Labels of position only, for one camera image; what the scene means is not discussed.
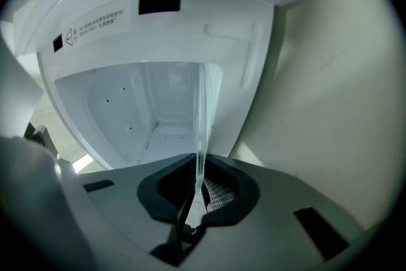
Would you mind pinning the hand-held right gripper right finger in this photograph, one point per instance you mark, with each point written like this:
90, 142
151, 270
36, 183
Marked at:
269, 225

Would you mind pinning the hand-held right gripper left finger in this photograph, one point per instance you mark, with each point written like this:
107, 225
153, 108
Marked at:
127, 200

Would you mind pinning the clear glass turntable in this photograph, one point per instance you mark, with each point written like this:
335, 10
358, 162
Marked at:
203, 123

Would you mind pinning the white microwave oven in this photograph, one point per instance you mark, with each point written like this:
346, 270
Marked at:
190, 41

